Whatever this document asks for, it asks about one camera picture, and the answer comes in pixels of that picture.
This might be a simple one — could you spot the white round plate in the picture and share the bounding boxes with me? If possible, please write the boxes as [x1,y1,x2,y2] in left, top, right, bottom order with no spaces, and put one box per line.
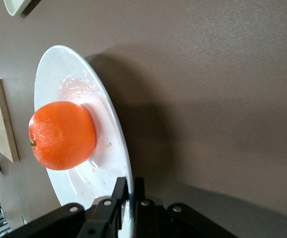
[33,45,135,238]

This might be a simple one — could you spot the cream tray with bear print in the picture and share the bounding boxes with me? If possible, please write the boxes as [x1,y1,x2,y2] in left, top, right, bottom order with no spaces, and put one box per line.
[3,0,32,17]

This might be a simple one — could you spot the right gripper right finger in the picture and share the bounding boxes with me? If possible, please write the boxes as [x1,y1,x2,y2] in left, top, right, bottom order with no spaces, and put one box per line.
[133,177,238,238]

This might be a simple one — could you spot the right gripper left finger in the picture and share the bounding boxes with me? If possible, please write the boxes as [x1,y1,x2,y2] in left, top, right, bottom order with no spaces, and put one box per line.
[9,176,129,238]

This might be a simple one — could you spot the wooden cutting board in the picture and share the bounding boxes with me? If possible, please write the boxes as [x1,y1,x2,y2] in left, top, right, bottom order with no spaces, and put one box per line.
[0,79,20,163]

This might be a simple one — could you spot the orange fruit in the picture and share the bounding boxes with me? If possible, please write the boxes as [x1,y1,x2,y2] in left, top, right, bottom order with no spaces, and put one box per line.
[28,101,96,171]

